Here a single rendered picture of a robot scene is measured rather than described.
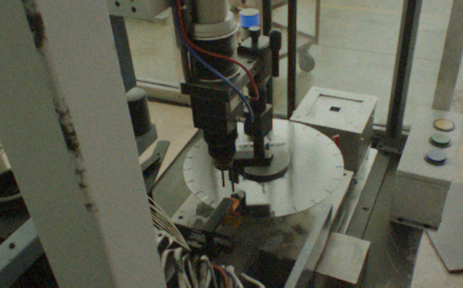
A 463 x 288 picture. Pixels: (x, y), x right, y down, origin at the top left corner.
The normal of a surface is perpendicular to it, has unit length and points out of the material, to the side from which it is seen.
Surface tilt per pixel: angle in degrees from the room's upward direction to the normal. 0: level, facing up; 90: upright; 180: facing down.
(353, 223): 0
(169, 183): 0
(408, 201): 90
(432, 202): 90
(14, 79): 90
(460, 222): 0
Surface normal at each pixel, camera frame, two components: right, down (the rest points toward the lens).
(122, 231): 0.90, 0.21
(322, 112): -0.06, -0.81
